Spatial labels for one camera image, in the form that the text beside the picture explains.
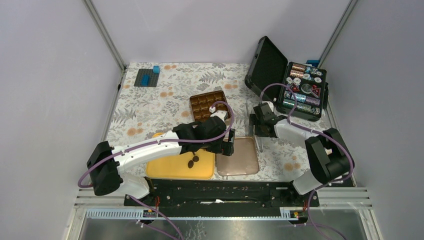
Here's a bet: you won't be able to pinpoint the gold chocolate box tin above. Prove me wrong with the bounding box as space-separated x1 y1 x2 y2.
189 90 227 122

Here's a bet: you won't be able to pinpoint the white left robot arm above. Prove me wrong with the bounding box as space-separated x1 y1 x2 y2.
83 114 235 206

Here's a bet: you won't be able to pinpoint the dark leaf chocolate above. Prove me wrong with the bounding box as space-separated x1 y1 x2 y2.
187 160 195 169

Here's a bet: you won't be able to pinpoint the rose gold tin lid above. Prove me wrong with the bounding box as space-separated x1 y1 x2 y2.
215 136 260 177

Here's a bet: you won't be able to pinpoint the yellow plastic tray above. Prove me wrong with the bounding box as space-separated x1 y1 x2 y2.
145 149 216 180

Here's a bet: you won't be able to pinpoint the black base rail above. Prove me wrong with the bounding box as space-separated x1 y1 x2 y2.
140 179 309 217

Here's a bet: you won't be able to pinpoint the floral patterned table mat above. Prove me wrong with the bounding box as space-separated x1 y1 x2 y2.
106 62 310 182

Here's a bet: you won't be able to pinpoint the white handled metal tongs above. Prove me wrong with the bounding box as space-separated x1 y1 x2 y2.
247 113 263 153

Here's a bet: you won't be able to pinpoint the blue lego brick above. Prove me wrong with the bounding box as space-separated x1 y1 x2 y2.
140 74 150 87

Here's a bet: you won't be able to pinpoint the black open carrying case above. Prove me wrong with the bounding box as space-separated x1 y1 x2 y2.
244 36 328 122

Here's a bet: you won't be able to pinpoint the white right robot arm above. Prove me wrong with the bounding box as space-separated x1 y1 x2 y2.
252 101 355 206

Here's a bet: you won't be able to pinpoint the blue lego cube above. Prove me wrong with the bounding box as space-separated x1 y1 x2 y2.
152 65 161 74

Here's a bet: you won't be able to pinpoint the dark grey lego baseplate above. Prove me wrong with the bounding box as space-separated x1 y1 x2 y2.
134 68 161 88

